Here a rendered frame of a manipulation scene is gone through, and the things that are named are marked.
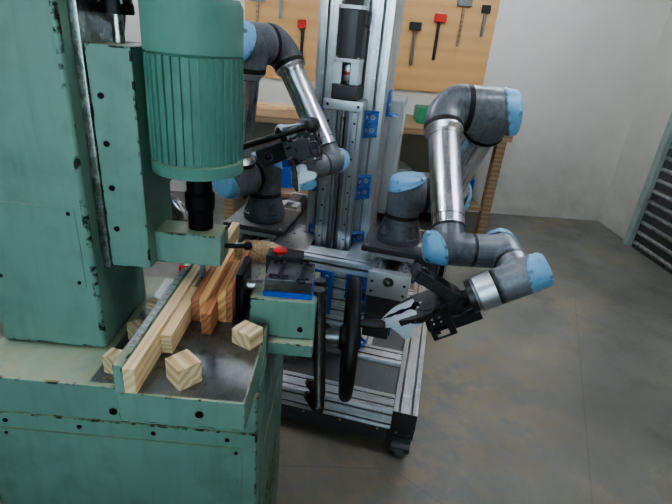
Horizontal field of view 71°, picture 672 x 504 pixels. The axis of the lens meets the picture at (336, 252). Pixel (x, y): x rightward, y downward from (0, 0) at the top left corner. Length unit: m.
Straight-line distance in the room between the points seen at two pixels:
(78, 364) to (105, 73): 0.57
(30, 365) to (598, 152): 4.64
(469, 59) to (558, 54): 0.75
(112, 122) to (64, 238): 0.24
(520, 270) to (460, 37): 3.46
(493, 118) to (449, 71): 3.08
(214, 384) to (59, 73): 0.57
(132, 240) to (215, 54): 0.40
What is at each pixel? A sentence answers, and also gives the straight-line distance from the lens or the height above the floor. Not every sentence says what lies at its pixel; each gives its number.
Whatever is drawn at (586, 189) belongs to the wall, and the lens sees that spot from 5.07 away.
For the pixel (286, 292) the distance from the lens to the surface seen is 0.96.
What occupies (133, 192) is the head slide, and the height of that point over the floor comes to 1.15.
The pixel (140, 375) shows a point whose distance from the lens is 0.86.
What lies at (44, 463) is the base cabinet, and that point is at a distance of 1.26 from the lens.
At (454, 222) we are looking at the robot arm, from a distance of 1.06.
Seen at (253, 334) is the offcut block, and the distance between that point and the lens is 0.91.
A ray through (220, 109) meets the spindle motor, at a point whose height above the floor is 1.31.
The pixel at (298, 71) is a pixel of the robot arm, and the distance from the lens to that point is 1.52.
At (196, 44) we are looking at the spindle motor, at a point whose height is 1.42.
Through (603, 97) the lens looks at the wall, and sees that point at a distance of 4.89.
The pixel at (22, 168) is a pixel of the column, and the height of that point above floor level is 1.19.
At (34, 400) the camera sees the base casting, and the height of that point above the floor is 0.75.
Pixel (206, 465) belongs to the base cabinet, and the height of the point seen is 0.61.
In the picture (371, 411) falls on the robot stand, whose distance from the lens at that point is 1.84.
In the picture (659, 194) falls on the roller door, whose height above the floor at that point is 0.50.
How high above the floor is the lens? 1.46
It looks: 25 degrees down
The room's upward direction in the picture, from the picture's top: 5 degrees clockwise
